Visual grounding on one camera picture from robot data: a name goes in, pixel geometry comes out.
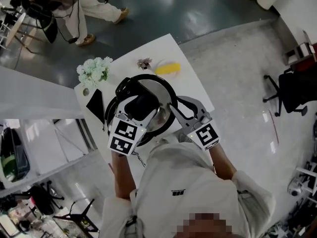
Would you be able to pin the yellow corn cob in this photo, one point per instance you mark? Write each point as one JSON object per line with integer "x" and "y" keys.
{"x": 168, "y": 68}

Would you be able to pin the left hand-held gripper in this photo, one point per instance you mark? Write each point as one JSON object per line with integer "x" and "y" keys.
{"x": 125, "y": 136}

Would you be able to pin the white flower bouquet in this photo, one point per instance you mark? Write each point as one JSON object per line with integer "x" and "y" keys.
{"x": 94, "y": 71}

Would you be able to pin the white metal shelf rack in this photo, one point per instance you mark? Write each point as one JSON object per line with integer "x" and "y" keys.
{"x": 62, "y": 142}

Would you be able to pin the person's left forearm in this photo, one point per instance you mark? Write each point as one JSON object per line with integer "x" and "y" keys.
{"x": 123, "y": 175}

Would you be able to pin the black office chair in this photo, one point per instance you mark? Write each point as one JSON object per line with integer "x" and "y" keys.
{"x": 42, "y": 199}
{"x": 294, "y": 90}

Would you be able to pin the small dried flower ornament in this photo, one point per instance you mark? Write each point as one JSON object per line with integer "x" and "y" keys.
{"x": 144, "y": 63}

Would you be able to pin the black cloth pouch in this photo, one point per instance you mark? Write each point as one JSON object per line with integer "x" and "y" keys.
{"x": 96, "y": 103}

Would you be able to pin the white table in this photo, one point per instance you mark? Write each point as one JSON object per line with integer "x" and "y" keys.
{"x": 188, "y": 78}

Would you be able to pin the person's white shirt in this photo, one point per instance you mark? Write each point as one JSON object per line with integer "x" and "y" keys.
{"x": 188, "y": 190}

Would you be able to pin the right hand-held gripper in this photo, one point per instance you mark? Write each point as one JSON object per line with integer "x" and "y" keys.
{"x": 205, "y": 135}

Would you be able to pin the round grey coaster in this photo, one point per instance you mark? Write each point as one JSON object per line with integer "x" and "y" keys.
{"x": 86, "y": 91}

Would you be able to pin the person's right forearm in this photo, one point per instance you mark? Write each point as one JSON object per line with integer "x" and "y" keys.
{"x": 223, "y": 162}

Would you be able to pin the person's grey trousers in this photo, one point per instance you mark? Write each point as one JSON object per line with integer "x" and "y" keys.
{"x": 173, "y": 136}

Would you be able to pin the black pressure cooker pot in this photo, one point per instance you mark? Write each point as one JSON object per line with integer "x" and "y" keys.
{"x": 110, "y": 110}

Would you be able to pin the silver black cooker lid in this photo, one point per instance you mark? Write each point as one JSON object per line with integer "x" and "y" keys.
{"x": 158, "y": 90}

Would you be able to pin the dark kitchen appliance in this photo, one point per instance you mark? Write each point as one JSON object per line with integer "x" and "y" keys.
{"x": 13, "y": 157}

